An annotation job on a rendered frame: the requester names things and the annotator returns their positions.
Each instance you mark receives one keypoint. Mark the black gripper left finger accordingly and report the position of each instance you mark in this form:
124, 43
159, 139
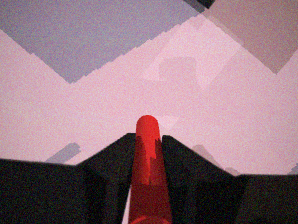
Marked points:
95, 191

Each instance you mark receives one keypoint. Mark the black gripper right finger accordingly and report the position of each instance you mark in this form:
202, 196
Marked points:
202, 193

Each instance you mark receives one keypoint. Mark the grey open box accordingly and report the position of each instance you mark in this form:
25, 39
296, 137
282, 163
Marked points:
206, 3

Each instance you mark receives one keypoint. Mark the red peg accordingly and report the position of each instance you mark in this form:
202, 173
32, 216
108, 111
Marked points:
149, 195

